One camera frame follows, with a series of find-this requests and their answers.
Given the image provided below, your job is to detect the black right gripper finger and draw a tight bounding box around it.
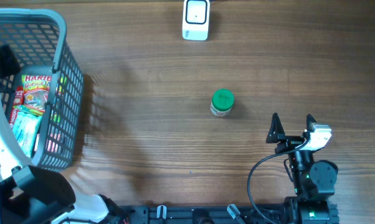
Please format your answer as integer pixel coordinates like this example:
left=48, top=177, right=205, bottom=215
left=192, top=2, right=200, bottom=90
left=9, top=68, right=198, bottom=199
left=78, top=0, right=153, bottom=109
left=265, top=113, right=285, bottom=143
left=306, top=114, right=316, bottom=132

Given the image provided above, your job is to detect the red Nescafe coffee stick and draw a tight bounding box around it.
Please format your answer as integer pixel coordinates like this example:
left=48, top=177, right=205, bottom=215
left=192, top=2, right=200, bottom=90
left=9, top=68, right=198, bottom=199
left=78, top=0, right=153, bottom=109
left=9, top=86, right=24, bottom=128

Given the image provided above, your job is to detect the Haribo gummy candy bag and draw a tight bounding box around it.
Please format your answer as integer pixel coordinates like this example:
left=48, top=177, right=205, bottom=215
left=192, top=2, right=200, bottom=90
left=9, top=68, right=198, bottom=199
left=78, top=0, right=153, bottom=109
left=18, top=75, right=52, bottom=116

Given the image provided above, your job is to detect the green lid jar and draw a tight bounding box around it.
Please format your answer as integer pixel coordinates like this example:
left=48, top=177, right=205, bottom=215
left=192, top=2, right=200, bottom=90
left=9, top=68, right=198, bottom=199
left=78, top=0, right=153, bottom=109
left=210, top=89, right=235, bottom=117

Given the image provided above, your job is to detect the teal tissue pack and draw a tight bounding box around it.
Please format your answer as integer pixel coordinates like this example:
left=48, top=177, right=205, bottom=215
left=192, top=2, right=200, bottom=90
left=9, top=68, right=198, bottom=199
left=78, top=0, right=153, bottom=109
left=12, top=112, right=42, bottom=157

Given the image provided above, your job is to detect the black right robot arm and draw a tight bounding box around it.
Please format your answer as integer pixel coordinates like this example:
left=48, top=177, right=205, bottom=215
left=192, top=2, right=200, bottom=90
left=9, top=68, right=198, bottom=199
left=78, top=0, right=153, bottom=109
left=266, top=113, right=338, bottom=223

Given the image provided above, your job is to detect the white barcode scanner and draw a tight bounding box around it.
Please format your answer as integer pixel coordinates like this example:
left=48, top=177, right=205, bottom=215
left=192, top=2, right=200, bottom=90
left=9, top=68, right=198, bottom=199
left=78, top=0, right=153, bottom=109
left=182, top=0, right=211, bottom=41

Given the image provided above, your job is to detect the grey plastic shopping basket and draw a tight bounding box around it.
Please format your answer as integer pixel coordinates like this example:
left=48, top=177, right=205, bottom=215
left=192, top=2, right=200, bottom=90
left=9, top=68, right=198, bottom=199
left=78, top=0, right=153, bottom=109
left=0, top=8, right=84, bottom=172

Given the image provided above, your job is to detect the black right camera cable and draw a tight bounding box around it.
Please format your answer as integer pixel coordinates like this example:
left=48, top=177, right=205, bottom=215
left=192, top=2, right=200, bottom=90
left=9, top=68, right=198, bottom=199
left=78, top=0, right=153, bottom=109
left=247, top=138, right=310, bottom=224

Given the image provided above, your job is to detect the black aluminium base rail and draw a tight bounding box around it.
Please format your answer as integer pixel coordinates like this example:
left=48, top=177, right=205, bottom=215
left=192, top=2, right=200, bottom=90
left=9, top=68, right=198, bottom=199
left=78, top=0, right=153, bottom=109
left=121, top=203, right=340, bottom=224

